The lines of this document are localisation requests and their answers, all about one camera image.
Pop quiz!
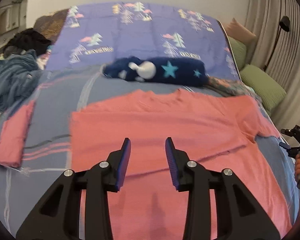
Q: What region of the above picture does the pink t-shirt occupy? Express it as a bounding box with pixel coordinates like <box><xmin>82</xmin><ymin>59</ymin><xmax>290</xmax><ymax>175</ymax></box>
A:
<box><xmin>69</xmin><ymin>89</ymin><xmax>292</xmax><ymax>239</ymax></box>

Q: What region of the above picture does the black clothes pile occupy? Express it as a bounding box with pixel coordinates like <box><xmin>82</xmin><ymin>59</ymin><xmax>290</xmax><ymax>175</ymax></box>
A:
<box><xmin>3</xmin><ymin>28</ymin><xmax>51</xmax><ymax>59</ymax></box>

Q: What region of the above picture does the right hand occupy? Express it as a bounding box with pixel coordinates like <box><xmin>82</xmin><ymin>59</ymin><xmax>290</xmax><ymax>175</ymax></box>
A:
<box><xmin>294</xmin><ymin>153</ymin><xmax>300</xmax><ymax>181</ymax></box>

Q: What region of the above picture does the grey-blue striped bed sheet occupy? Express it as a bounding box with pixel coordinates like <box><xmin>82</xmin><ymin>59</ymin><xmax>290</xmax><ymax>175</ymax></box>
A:
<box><xmin>0</xmin><ymin>64</ymin><xmax>300</xmax><ymax>240</ymax></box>

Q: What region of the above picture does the green cushion near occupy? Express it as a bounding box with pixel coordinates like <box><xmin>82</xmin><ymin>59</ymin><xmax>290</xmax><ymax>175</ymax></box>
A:
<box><xmin>240</xmin><ymin>64</ymin><xmax>286</xmax><ymax>113</ymax></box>

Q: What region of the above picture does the green cushion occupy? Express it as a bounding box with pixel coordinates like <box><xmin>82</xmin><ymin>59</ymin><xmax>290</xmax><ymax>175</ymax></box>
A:
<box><xmin>228</xmin><ymin>36</ymin><xmax>247</xmax><ymax>70</ymax></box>
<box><xmin>240</xmin><ymin>64</ymin><xmax>286</xmax><ymax>113</ymax></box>

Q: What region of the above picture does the folded pink garment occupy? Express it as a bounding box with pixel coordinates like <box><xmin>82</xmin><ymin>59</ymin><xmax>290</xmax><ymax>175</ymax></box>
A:
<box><xmin>0</xmin><ymin>100</ymin><xmax>36</xmax><ymax>168</ymax></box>

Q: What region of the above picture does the folded floral patterned garment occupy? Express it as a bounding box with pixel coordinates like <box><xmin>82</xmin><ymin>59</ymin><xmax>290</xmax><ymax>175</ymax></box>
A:
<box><xmin>205</xmin><ymin>76</ymin><xmax>253</xmax><ymax>96</ymax></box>

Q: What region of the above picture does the green cushion far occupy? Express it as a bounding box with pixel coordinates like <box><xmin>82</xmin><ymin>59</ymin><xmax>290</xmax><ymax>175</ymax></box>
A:
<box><xmin>228</xmin><ymin>36</ymin><xmax>247</xmax><ymax>70</ymax></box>

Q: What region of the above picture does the black floor lamp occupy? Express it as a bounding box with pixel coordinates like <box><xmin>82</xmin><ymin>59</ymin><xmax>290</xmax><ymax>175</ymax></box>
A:
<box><xmin>263</xmin><ymin>15</ymin><xmax>290</xmax><ymax>71</ymax></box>

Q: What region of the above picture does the beige curtain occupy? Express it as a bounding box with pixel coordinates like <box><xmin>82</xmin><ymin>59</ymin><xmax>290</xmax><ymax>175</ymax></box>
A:
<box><xmin>245</xmin><ymin>0</ymin><xmax>300</xmax><ymax>129</ymax></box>

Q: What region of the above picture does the navy star plush blanket roll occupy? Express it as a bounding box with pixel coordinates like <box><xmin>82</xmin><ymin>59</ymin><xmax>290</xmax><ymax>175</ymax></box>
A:
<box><xmin>102</xmin><ymin>56</ymin><xmax>209</xmax><ymax>87</ymax></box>

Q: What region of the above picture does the beige cushion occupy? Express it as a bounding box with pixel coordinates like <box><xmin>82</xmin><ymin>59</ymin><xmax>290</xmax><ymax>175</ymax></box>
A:
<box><xmin>224</xmin><ymin>18</ymin><xmax>257</xmax><ymax>55</ymax></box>

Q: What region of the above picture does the teal crumpled blanket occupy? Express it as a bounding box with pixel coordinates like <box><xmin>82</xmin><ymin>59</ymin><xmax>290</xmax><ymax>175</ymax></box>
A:
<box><xmin>0</xmin><ymin>49</ymin><xmax>43</xmax><ymax>112</ymax></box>

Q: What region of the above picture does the purple tree print pillow cover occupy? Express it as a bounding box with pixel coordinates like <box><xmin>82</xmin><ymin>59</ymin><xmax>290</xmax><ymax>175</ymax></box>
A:
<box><xmin>45</xmin><ymin>1</ymin><xmax>240</xmax><ymax>80</ymax></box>

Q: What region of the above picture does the brown patterned pillow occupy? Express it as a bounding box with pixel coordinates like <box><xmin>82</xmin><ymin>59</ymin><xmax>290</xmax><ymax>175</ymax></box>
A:
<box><xmin>33</xmin><ymin>8</ymin><xmax>69</xmax><ymax>44</ymax></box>

